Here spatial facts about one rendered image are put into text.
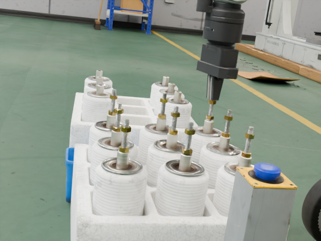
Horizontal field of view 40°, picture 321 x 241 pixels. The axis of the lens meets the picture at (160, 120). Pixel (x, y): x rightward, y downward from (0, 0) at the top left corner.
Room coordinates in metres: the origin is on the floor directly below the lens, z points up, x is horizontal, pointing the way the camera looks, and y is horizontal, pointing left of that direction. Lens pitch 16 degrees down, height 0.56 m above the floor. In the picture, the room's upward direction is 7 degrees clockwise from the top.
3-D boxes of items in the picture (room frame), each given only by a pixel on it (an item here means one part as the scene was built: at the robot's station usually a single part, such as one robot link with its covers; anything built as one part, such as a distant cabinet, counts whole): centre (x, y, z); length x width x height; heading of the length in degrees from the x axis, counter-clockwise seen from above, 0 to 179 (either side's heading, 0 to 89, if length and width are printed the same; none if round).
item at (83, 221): (0.89, -0.03, 0.09); 0.39 x 0.39 x 0.18; 13
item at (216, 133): (1.03, -0.12, 0.25); 0.08 x 0.08 x 0.01
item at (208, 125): (1.03, -0.12, 0.26); 0.02 x 0.02 x 0.03
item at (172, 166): (0.77, -0.06, 0.25); 0.08 x 0.08 x 0.01
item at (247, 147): (0.80, -0.17, 0.30); 0.01 x 0.01 x 0.08
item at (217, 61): (1.03, -0.12, 0.46); 0.13 x 0.10 x 0.12; 30
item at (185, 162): (0.77, -0.06, 0.26); 0.02 x 0.02 x 0.03
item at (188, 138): (0.77, -0.06, 0.30); 0.01 x 0.01 x 0.08
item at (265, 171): (0.62, -0.17, 0.32); 0.04 x 0.04 x 0.02
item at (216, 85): (1.02, -0.12, 0.37); 0.03 x 0.02 x 0.06; 120
